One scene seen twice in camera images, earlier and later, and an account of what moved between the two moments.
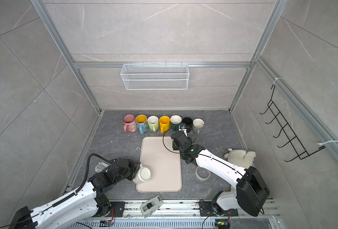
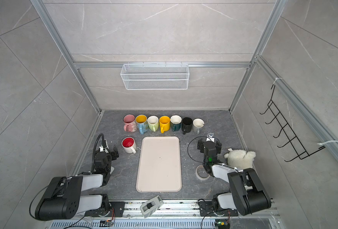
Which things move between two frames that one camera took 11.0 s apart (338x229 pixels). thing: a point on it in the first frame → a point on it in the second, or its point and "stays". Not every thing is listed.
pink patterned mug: [130, 125] stays
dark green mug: [175, 120] stays
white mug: [143, 174] → [129, 144]
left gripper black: [135, 166] → [113, 154]
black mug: [188, 122] stays
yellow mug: [164, 123] stays
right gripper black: [174, 146] → [202, 145]
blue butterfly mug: [142, 125] stays
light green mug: [153, 122] stays
